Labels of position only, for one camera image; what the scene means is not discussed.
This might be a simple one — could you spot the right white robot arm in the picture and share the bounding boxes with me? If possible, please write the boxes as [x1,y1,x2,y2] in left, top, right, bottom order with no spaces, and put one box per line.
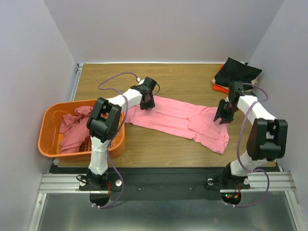
[214,81,288,188]

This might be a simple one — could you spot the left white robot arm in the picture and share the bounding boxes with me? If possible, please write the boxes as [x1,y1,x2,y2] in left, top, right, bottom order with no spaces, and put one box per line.
[86,77,157,190]

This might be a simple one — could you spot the aluminium frame rail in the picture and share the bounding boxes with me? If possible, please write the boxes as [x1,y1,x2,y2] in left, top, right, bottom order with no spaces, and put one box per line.
[38,63,84,193]

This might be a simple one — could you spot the orange plastic basket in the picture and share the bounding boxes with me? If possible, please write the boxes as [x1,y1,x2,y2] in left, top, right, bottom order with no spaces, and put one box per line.
[38,100,126,161]

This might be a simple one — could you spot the folded black t shirt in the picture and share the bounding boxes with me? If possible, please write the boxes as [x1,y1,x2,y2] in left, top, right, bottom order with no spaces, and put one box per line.
[213,57,262,87]

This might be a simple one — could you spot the dusty rose shirt in basket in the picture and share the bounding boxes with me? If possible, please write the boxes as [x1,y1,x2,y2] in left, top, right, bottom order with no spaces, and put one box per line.
[59,106,93,154]

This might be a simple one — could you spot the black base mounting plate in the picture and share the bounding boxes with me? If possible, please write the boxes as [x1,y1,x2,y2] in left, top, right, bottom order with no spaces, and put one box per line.
[49,166,265,202]

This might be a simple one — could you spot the folded orange t shirt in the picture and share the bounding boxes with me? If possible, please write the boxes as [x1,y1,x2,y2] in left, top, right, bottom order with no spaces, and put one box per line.
[212,65,230,94]

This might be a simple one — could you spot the folded beige t shirt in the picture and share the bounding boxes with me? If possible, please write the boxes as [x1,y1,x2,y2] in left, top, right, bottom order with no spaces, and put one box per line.
[212,77,260,93]

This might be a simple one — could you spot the light pink t shirt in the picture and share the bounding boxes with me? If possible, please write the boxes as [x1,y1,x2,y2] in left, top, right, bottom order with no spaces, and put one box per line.
[125,96,230,154]

